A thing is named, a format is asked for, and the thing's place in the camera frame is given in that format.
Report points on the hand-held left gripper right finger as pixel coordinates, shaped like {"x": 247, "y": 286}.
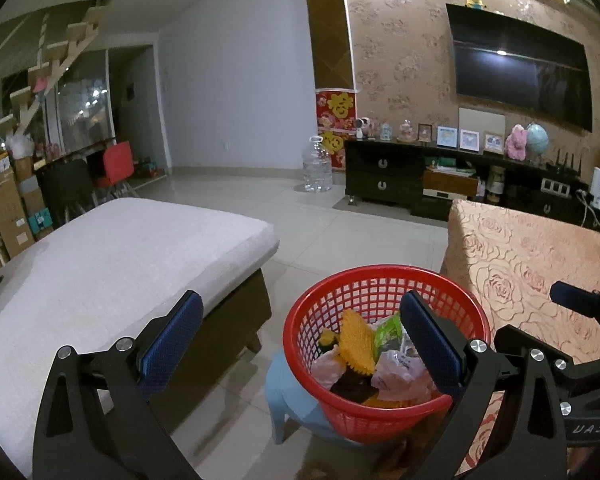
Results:
{"x": 430, "y": 345}

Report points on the glass dome ornament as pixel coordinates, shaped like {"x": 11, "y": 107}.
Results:
{"x": 407, "y": 131}
{"x": 386, "y": 131}

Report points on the black antenna router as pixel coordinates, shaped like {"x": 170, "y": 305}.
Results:
{"x": 564, "y": 167}

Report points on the red plastic mesh basket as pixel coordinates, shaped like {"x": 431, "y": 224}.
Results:
{"x": 380, "y": 280}

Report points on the white tower device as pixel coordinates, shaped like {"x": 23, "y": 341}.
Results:
{"x": 598, "y": 187}

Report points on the black chair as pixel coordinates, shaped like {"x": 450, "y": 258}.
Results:
{"x": 65, "y": 190}

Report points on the storage jars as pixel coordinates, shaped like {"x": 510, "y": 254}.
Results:
{"x": 495, "y": 180}

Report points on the stack of cardboard boxes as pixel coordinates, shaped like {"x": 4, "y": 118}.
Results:
{"x": 10, "y": 205}

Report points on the red festive poster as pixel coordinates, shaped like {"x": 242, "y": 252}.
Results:
{"x": 335, "y": 110}

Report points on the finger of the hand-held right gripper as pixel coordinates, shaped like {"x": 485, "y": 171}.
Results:
{"x": 575, "y": 297}
{"x": 515, "y": 342}

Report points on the wooden drawer box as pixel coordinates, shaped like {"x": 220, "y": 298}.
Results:
{"x": 450, "y": 184}

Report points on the large yellow foam net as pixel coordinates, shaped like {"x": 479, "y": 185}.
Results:
{"x": 357, "y": 342}

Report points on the white panel board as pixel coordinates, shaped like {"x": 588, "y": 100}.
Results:
{"x": 482, "y": 119}

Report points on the white tissue paper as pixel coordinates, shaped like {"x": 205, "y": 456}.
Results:
{"x": 400, "y": 370}

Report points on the light blue globe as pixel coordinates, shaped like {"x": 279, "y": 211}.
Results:
{"x": 537, "y": 137}

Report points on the black wall television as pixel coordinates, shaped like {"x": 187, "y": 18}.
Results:
{"x": 520, "y": 65}

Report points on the green box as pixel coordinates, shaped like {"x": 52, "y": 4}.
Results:
{"x": 455, "y": 165}

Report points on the clear water jug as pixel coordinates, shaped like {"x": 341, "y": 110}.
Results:
{"x": 317, "y": 170}

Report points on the black plastic bag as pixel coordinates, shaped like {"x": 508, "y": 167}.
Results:
{"x": 350, "y": 385}

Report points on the wooden staircase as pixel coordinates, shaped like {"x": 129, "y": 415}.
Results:
{"x": 55, "y": 45}

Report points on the green wrapper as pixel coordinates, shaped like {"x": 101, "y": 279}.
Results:
{"x": 387, "y": 335}

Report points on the small yellow foam net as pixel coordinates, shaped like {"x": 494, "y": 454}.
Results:
{"x": 382, "y": 400}

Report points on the black TV cabinet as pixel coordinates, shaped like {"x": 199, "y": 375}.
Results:
{"x": 375, "y": 170}

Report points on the white security camera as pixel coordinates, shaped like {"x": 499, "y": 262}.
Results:
{"x": 364, "y": 127}

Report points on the light blue plastic stool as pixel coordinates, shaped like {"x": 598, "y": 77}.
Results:
{"x": 290, "y": 390}

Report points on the white power strip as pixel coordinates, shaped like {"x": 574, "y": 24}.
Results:
{"x": 558, "y": 185}

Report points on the pink plush toy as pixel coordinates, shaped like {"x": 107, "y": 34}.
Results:
{"x": 517, "y": 142}

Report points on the small dark photo frame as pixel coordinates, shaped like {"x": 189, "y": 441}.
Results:
{"x": 425, "y": 134}

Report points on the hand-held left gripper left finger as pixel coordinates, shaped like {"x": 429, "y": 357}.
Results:
{"x": 172, "y": 345}

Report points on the red chair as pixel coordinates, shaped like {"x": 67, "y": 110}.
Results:
{"x": 117, "y": 165}

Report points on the white cushioned ottoman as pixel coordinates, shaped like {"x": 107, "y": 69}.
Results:
{"x": 105, "y": 260}

